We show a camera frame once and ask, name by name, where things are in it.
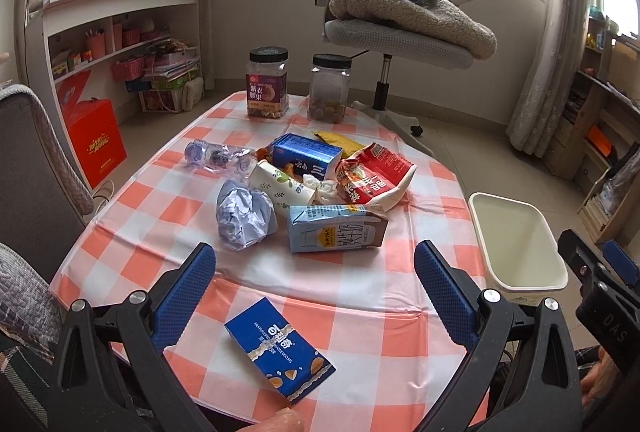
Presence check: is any orange white checkered tablecloth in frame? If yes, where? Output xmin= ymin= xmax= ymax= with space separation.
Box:
xmin=51 ymin=92 xmax=484 ymax=431

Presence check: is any light blue milk carton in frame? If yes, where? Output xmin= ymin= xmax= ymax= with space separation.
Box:
xmin=288 ymin=204 xmax=388 ymax=253

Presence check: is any white plastic trash bin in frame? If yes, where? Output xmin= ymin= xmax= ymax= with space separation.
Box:
xmin=469 ymin=192 xmax=568 ymax=306

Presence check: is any operator hand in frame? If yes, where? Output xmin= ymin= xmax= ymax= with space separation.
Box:
xmin=239 ymin=408 xmax=305 ymax=432

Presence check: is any wooden desk shelf unit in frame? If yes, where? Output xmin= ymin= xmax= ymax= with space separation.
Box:
xmin=544 ymin=7 xmax=639 ymax=243

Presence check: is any beige lace curtain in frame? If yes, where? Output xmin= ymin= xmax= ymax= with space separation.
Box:
xmin=506 ymin=0 xmax=592 ymax=158

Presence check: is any red gift box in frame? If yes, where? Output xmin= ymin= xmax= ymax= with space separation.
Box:
xmin=58 ymin=70 xmax=127 ymax=189

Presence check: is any grey fabric sofa chair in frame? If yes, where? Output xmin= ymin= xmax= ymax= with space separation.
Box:
xmin=1 ymin=85 xmax=93 ymax=431

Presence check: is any yellow snack wrapper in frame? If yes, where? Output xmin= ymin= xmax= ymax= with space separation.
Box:
xmin=314 ymin=132 xmax=364 ymax=159

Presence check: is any beige fleece blanket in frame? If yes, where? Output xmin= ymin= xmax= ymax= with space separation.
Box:
xmin=329 ymin=0 xmax=498 ymax=60

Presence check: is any white tissue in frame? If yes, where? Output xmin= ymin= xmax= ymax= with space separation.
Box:
xmin=303 ymin=174 xmax=344 ymax=205

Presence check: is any blue biscuit box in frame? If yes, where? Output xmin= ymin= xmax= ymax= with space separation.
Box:
xmin=224 ymin=297 xmax=335 ymax=405

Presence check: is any purple label nut jar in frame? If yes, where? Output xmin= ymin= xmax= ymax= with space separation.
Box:
xmin=245 ymin=46 xmax=288 ymax=119

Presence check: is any white paper ball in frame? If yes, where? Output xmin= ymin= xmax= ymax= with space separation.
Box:
xmin=216 ymin=179 xmax=279 ymax=251

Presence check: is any dark blue milk carton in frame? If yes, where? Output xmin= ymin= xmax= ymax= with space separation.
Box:
xmin=269 ymin=134 xmax=343 ymax=181

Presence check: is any red noodle snack bag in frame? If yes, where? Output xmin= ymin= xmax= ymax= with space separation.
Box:
xmin=335 ymin=143 xmax=416 ymax=212

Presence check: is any clear jar with nuts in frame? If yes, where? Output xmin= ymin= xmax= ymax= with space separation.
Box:
xmin=308 ymin=54 xmax=352 ymax=124

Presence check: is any crushed clear plastic bottle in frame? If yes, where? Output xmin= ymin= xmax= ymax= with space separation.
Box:
xmin=183 ymin=139 xmax=257 ymax=179

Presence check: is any white bookshelf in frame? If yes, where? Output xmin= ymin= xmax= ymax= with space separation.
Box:
xmin=20 ymin=0 xmax=206 ymax=183

